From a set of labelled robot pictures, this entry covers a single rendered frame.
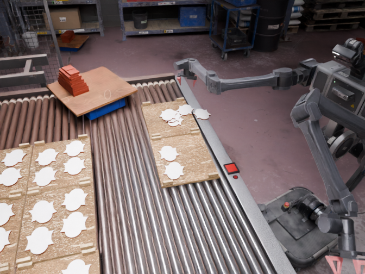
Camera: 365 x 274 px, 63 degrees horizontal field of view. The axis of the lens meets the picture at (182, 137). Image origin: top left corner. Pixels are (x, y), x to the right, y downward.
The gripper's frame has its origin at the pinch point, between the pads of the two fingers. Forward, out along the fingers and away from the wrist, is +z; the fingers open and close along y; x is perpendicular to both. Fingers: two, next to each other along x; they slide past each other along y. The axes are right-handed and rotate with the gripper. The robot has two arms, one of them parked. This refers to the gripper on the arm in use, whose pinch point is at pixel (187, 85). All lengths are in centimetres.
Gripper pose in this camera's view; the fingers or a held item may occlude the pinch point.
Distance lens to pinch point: 218.9
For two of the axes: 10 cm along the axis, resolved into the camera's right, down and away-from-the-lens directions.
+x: 1.6, -6.4, 7.5
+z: -0.2, 7.6, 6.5
